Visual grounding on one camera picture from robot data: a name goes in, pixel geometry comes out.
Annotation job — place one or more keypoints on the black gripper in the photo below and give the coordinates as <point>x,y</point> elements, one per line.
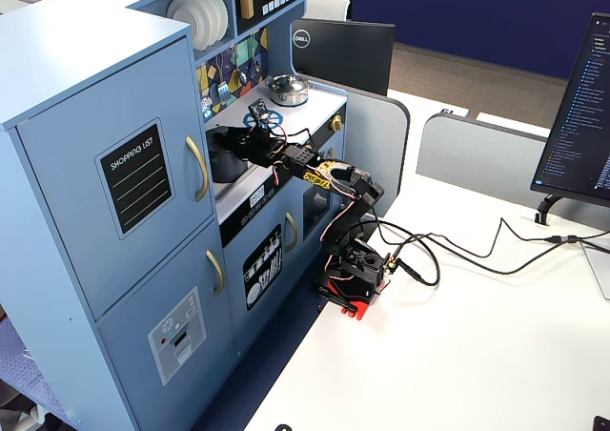
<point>232,140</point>

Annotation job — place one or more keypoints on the gray round lid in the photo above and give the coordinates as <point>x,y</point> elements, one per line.
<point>218,137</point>

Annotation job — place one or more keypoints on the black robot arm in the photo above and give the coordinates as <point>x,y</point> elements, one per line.
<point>362,188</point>

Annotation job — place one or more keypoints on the stainless steel pot with lid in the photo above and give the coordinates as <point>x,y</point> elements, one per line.
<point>286,95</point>

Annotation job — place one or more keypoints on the gray plastic pot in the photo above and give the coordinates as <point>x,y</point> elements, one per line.
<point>226,168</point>

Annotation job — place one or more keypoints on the metal skimmer spoon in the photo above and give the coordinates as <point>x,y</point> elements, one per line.
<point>206,104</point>

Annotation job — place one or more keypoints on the metal slotted spatula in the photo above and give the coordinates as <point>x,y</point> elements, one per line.
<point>222,90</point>

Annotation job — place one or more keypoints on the metal ladle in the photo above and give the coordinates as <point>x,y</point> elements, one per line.
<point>243,79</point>

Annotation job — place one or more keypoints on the small metal spoon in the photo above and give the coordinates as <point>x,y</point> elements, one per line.
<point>256,68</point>

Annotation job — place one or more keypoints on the gold stove knob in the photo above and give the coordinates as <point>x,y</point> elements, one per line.
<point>330,153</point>
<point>337,123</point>

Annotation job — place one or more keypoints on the black shopping list board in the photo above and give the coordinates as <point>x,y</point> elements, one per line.
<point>138,183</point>

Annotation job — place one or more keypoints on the white toy plate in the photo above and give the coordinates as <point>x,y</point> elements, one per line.
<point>216,18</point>
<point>188,21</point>
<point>225,18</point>

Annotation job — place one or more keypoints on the black toy microwave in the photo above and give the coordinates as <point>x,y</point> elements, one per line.
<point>258,15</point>

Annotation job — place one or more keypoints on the black dishwasher rack decal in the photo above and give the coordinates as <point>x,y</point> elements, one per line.
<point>262,269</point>

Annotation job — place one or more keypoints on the black Dell monitor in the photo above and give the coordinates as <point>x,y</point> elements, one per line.
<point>343,54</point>

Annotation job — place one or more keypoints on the blue dishwasher cabinet door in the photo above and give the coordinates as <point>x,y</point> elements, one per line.
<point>233,273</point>

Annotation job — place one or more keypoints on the gray desk divider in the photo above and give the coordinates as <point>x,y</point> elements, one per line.
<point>376,140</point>
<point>476,159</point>

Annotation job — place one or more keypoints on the blue fridge door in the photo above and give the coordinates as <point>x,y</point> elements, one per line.
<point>62,173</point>

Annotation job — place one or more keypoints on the blue toy kitchen unit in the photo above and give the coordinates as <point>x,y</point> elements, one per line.
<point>71,35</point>

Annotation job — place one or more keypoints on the red table clamp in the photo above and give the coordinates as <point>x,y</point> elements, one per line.
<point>363,309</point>

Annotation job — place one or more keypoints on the gray ice dispenser decal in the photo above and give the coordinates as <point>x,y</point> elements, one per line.
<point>176,345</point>

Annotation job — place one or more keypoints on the blue freezer door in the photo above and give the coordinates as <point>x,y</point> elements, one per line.
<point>128,335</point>

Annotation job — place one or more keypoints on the blue office partition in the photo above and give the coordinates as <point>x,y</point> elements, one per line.
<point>476,21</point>

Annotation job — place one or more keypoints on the monitor showing code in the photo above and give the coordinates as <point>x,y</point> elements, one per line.
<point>581,116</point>

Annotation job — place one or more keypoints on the silver monitor stand base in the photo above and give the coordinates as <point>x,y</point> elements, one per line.
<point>598,269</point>

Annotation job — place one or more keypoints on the black smartphone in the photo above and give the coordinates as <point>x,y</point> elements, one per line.
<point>602,424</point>

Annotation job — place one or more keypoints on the gripper camera circuit board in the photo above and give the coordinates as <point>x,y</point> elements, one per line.
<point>257,110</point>

